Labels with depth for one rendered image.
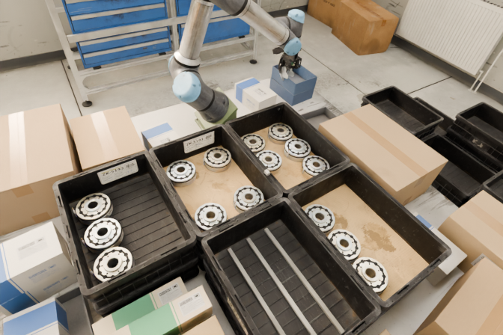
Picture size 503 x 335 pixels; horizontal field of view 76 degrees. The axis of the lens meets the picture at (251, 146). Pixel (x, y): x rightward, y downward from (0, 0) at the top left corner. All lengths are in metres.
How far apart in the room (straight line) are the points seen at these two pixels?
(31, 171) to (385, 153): 1.24
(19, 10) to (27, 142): 2.34
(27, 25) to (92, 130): 2.35
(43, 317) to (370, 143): 1.19
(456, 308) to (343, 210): 0.40
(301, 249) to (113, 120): 0.89
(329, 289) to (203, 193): 0.50
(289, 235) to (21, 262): 0.75
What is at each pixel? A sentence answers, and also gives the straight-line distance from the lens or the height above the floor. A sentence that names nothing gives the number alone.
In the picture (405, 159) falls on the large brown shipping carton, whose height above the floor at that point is 0.90.
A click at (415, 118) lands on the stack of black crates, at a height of 0.49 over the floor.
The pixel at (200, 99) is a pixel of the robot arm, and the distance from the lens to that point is 1.36.
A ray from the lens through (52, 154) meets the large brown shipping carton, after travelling 1.30.
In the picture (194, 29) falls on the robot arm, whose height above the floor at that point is 1.17.
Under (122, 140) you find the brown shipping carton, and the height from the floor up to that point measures 0.86.
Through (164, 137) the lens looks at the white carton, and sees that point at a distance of 1.40.
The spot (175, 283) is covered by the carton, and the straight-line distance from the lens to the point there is 1.00.
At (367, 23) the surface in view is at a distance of 3.85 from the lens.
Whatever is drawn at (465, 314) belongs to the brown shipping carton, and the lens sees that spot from 1.12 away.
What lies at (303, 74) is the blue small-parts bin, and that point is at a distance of 1.84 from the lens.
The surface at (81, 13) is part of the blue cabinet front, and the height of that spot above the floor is 0.74.
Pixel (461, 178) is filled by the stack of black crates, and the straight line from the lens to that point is 2.24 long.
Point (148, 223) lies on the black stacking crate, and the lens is 1.10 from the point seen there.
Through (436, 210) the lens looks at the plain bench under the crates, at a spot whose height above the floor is 0.70.
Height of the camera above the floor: 1.73
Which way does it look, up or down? 44 degrees down
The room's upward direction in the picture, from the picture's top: 5 degrees clockwise
